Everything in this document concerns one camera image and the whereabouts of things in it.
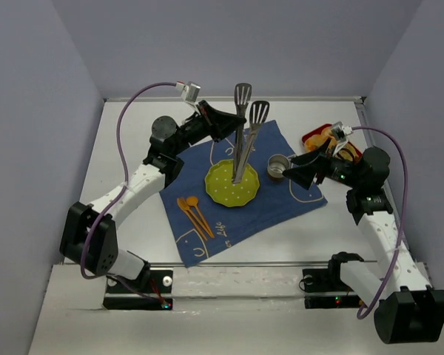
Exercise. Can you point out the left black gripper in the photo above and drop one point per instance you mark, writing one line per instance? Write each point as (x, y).
(208, 122)

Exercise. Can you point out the metal serving tongs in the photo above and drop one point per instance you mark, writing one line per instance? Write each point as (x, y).
(258, 114)

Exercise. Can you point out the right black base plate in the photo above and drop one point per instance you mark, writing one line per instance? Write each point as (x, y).
(320, 292)

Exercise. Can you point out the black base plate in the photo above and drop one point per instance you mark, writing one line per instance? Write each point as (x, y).
(320, 292)
(156, 295)

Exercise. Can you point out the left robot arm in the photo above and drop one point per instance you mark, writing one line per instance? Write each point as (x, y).
(90, 230)

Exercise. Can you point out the orange plastic spoon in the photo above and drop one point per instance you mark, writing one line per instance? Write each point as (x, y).
(192, 201)

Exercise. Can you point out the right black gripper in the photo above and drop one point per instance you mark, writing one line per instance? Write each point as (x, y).
(320, 168)

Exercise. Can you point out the green dotted plate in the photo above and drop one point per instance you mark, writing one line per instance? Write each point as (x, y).
(221, 189)

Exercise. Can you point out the blue embroidered cloth mat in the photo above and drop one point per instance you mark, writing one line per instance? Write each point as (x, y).
(234, 212)

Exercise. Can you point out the brown bread slice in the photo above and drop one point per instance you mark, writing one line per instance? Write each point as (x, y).
(348, 153)

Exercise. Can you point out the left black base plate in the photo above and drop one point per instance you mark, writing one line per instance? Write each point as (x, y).
(156, 295)

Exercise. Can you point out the glazed ring bread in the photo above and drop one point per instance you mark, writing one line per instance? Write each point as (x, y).
(314, 142)

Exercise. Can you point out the metal cup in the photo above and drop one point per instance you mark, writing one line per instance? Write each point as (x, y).
(276, 165)

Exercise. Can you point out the red tray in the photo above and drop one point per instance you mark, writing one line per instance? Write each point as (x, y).
(325, 130)

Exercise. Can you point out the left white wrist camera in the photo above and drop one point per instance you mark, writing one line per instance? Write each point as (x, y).
(189, 92)

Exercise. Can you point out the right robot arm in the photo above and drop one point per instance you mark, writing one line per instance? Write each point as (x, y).
(405, 306)

